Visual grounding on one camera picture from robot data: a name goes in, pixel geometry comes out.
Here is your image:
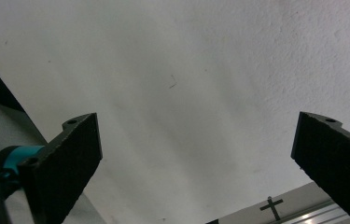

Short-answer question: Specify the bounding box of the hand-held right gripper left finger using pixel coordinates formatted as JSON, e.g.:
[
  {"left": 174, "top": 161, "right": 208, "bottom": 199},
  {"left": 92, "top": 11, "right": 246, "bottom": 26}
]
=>
[{"left": 18, "top": 112, "right": 104, "bottom": 224}]

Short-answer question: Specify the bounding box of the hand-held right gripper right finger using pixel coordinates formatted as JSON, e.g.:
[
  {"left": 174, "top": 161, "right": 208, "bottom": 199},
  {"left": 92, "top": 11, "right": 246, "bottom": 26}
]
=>
[{"left": 290, "top": 111, "right": 350, "bottom": 224}]

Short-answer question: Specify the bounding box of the teal and black tool handle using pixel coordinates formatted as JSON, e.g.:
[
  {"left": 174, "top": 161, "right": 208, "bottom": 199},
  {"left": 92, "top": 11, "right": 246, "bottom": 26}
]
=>
[{"left": 0, "top": 145, "right": 46, "bottom": 224}]

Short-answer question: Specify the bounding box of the aluminium frame rail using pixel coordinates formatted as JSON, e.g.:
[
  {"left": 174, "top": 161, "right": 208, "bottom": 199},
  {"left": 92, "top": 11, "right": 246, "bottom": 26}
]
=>
[{"left": 270, "top": 200, "right": 350, "bottom": 224}]

